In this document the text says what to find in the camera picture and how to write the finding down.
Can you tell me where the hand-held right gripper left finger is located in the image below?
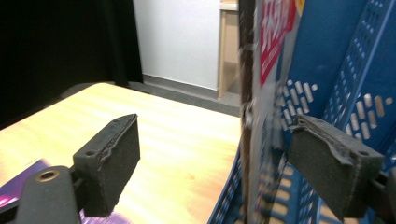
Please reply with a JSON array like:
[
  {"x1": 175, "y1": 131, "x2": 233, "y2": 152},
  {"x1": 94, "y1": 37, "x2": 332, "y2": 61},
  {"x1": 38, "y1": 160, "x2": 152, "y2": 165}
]
[{"x1": 73, "y1": 113, "x2": 141, "y2": 218}]

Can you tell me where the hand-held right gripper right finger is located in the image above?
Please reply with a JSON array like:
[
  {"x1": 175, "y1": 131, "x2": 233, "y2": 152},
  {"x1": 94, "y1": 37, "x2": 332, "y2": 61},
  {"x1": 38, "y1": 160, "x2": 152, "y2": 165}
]
[{"x1": 288, "y1": 114, "x2": 386, "y2": 222}]

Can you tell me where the purple magazine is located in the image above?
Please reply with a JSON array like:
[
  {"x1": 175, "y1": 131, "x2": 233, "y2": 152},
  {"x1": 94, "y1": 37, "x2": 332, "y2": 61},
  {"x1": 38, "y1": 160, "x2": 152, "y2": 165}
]
[{"x1": 0, "y1": 158, "x2": 134, "y2": 224}]

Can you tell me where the blue file rack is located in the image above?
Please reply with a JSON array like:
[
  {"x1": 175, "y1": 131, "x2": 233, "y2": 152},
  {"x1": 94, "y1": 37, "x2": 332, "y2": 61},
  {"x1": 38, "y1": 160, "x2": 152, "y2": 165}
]
[{"x1": 206, "y1": 0, "x2": 396, "y2": 224}]

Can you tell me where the black and red magazine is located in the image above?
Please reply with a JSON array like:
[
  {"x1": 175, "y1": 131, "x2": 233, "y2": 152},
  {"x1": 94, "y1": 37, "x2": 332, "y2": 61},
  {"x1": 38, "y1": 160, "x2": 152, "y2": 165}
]
[{"x1": 237, "y1": 0, "x2": 307, "y2": 224}]

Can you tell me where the black curtain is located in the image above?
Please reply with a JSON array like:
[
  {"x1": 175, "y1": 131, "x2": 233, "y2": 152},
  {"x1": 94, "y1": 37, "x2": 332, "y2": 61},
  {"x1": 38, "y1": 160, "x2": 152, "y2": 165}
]
[{"x1": 0, "y1": 0, "x2": 144, "y2": 130}]

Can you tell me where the white panel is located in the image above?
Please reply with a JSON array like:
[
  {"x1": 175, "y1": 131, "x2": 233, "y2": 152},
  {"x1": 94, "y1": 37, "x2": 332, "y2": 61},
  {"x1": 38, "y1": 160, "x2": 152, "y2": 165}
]
[{"x1": 133, "y1": 0, "x2": 222, "y2": 91}]

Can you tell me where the light wooden desk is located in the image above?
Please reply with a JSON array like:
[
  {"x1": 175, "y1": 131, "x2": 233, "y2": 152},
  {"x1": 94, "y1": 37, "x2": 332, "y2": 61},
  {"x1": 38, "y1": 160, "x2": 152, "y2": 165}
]
[{"x1": 217, "y1": 0, "x2": 242, "y2": 101}]

